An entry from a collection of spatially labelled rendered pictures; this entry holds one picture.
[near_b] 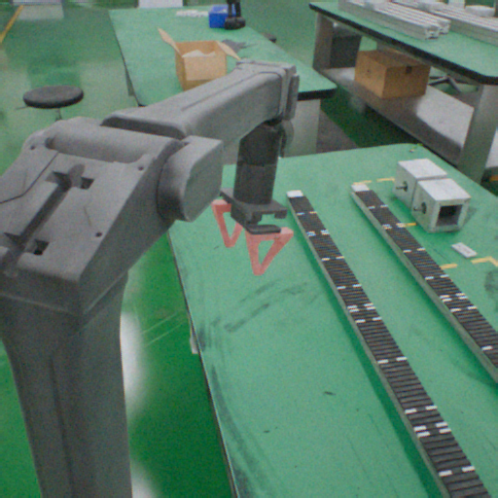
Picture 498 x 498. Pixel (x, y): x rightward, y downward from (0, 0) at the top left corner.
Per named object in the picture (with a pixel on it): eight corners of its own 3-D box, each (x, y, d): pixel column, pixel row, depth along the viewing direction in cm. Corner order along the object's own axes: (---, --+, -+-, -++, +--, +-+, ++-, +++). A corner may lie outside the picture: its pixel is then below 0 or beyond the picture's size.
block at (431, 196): (401, 214, 129) (409, 182, 123) (442, 210, 130) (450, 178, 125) (417, 233, 121) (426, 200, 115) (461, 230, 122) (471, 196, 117)
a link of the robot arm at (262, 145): (237, 115, 62) (279, 124, 61) (251, 110, 69) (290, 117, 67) (231, 167, 65) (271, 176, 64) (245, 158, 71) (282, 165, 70)
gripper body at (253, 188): (253, 197, 75) (260, 151, 72) (287, 222, 67) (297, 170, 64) (215, 198, 72) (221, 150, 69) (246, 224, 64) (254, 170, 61)
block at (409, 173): (383, 193, 138) (389, 162, 133) (420, 189, 140) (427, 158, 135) (401, 210, 130) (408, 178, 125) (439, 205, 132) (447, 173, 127)
